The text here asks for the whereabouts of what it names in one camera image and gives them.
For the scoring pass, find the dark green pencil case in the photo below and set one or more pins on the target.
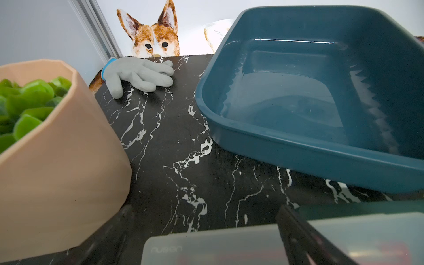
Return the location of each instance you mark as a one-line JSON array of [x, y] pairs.
[[316, 212]]

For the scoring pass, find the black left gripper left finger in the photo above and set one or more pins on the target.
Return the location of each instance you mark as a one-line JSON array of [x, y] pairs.
[[105, 246]]

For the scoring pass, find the teal plastic storage box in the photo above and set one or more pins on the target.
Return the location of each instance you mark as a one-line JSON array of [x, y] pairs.
[[332, 91]]

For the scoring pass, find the beige pot with green plant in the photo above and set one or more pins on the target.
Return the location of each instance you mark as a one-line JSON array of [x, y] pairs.
[[67, 177]]

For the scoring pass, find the grey work glove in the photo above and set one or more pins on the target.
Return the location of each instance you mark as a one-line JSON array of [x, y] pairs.
[[142, 74]]

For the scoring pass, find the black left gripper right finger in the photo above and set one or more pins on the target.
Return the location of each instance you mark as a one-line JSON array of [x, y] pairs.
[[304, 245]]

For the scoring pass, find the clear pencil case pink pen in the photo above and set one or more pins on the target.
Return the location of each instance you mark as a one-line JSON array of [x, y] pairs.
[[381, 239]]

